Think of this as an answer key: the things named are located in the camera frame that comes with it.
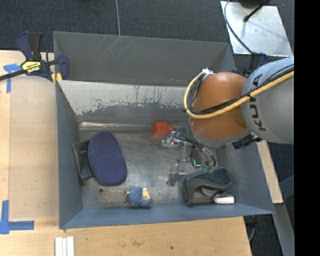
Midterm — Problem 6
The dark grey flat pouch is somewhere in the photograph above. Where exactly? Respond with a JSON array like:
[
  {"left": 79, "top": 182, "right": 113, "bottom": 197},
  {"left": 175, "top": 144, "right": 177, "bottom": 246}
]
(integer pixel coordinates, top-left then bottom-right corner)
[{"left": 71, "top": 139, "right": 95, "bottom": 182}]

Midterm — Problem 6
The grey metal bin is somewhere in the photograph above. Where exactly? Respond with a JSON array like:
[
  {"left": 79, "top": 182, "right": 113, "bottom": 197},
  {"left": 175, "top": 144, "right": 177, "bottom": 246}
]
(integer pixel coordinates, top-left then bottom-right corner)
[{"left": 52, "top": 31, "right": 276, "bottom": 230}]

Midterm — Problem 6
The blue oval cushion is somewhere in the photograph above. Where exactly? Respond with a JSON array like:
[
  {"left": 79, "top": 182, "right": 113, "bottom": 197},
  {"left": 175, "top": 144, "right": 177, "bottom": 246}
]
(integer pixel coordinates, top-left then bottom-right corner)
[{"left": 87, "top": 130, "right": 129, "bottom": 187}]

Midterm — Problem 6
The red plastic cup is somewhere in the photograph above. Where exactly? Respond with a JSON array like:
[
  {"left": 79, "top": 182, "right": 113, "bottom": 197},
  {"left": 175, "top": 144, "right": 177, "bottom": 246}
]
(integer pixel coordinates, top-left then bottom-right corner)
[{"left": 151, "top": 121, "right": 174, "bottom": 141}]

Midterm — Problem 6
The white oblong block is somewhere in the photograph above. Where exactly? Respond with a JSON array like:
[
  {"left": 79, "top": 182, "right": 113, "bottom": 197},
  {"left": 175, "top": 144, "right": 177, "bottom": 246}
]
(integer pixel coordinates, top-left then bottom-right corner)
[{"left": 212, "top": 194, "right": 236, "bottom": 205}]

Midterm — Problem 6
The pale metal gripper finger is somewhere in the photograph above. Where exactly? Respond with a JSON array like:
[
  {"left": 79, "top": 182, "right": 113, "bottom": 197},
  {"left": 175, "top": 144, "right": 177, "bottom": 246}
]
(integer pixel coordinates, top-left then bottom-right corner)
[
  {"left": 176, "top": 147, "right": 191, "bottom": 163},
  {"left": 166, "top": 162, "right": 188, "bottom": 187}
]

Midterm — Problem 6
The dark blue shoe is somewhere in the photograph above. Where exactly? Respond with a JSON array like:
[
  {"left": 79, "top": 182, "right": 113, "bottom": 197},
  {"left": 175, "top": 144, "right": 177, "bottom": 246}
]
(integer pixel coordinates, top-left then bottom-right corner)
[{"left": 180, "top": 166, "right": 234, "bottom": 206}]

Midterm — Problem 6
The pale wood board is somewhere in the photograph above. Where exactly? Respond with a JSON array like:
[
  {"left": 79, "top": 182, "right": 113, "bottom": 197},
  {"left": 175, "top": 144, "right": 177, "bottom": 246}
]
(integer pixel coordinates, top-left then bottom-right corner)
[{"left": 8, "top": 74, "right": 61, "bottom": 223}]

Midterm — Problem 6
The black cylinder on white bracket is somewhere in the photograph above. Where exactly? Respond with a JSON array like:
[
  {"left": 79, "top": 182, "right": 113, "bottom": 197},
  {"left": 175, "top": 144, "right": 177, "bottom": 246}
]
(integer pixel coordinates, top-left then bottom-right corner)
[{"left": 231, "top": 134, "right": 262, "bottom": 150}]

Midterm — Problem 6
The blue toy animal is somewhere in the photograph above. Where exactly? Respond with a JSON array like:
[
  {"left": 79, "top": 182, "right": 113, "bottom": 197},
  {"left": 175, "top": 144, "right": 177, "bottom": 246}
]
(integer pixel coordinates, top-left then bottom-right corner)
[{"left": 123, "top": 185, "right": 154, "bottom": 209}]

